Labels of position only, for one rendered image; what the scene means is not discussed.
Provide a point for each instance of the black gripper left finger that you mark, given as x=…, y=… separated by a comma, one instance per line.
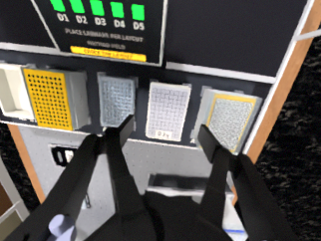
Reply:
x=55, y=218

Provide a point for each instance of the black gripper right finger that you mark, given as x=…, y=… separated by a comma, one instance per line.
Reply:
x=262, y=217

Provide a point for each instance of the black flat nest plate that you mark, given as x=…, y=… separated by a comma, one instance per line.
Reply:
x=61, y=154

